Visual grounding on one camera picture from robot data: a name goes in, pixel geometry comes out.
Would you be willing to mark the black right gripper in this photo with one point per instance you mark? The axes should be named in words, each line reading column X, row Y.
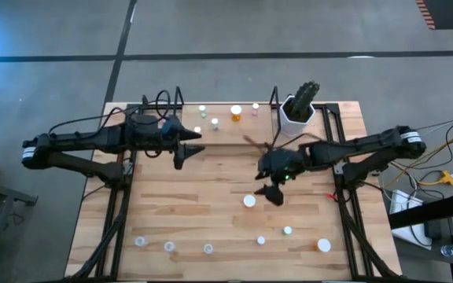
column 283, row 163

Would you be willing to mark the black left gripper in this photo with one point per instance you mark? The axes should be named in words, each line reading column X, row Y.
column 148, row 135

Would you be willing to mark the orange white-capped medicine bottle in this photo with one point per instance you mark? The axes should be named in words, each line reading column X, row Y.
column 323, row 245
column 236, row 111
column 249, row 201

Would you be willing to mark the small white-capped medicine bottle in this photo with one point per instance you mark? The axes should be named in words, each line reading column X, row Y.
column 261, row 240

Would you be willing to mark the clear plastic medicine bottle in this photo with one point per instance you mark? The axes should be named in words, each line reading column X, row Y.
column 208, row 248
column 169, row 246
column 141, row 241

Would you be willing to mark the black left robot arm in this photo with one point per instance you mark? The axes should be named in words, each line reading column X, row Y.
column 73, row 139

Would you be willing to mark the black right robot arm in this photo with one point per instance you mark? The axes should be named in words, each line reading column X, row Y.
column 368, row 143

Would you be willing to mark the pink white-capped medicine bottle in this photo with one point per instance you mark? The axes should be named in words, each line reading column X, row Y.
column 255, row 107

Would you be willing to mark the white hexagonal plant pot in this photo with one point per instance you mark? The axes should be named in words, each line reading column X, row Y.
column 289, row 126

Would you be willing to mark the red clip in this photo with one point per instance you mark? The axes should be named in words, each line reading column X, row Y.
column 330, row 195

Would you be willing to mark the green cactus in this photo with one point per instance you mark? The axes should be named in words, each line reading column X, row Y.
column 305, row 96

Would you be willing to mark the white power strip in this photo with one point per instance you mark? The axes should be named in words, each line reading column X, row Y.
column 401, row 200

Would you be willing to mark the yellow power plug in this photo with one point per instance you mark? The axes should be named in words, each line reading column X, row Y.
column 447, row 177

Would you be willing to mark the grey metal stand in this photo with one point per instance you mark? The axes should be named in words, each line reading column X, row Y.
column 2, row 192

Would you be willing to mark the clear water bottle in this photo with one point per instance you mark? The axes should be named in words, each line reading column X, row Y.
column 451, row 251

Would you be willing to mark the black orange-edged floor mat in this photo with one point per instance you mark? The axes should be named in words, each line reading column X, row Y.
column 446, row 13

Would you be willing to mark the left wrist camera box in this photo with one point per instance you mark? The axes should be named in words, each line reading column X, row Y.
column 167, row 126

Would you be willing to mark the wooden shelf with black frame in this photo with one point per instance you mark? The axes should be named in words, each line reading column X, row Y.
column 230, row 133

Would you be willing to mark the black metal table frame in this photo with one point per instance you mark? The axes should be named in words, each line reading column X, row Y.
column 333, row 108

